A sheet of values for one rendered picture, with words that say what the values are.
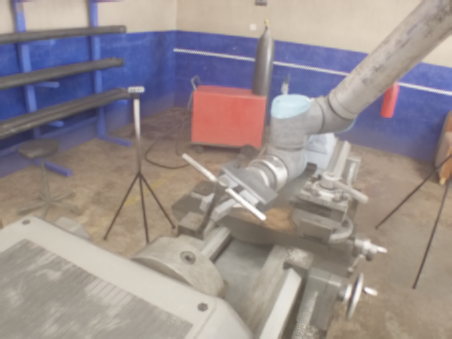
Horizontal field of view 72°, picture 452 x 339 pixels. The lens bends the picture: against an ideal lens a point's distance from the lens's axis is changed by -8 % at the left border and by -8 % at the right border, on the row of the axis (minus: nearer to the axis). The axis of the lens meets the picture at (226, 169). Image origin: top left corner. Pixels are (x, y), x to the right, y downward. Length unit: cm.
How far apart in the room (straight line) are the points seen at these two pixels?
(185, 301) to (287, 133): 47
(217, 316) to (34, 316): 24
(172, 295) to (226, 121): 364
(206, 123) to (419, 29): 355
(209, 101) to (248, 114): 48
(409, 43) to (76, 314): 72
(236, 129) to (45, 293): 369
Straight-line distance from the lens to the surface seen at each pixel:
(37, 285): 55
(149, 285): 52
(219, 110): 403
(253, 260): 152
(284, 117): 80
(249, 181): 72
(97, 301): 51
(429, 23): 72
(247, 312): 115
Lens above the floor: 171
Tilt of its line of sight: 26 degrees down
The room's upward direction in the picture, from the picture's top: 4 degrees clockwise
